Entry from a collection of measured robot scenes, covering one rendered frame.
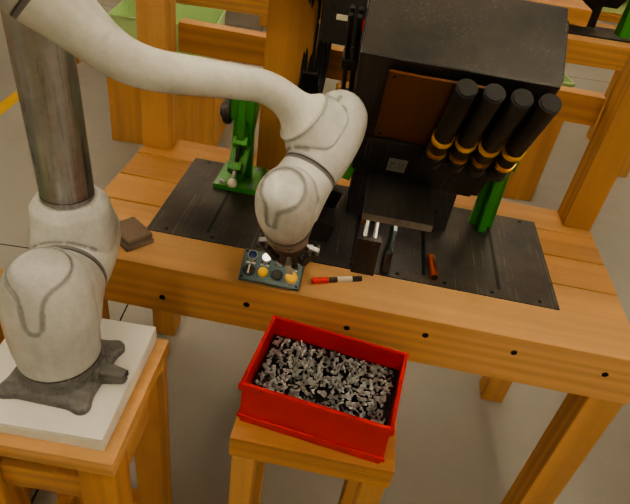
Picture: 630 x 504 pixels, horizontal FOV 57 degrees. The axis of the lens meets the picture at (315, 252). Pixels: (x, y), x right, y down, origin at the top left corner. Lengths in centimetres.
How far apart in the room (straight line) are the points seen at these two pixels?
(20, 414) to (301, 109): 75
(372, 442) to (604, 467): 152
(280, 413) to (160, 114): 111
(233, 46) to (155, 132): 38
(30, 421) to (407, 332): 84
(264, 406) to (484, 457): 133
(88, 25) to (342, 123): 41
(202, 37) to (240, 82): 99
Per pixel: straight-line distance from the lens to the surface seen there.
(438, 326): 143
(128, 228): 154
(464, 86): 106
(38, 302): 106
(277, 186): 90
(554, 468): 188
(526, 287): 164
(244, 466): 132
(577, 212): 201
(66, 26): 85
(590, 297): 174
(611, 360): 156
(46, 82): 106
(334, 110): 99
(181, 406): 230
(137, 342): 129
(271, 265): 141
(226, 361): 244
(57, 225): 118
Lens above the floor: 182
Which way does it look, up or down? 37 degrees down
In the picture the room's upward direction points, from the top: 9 degrees clockwise
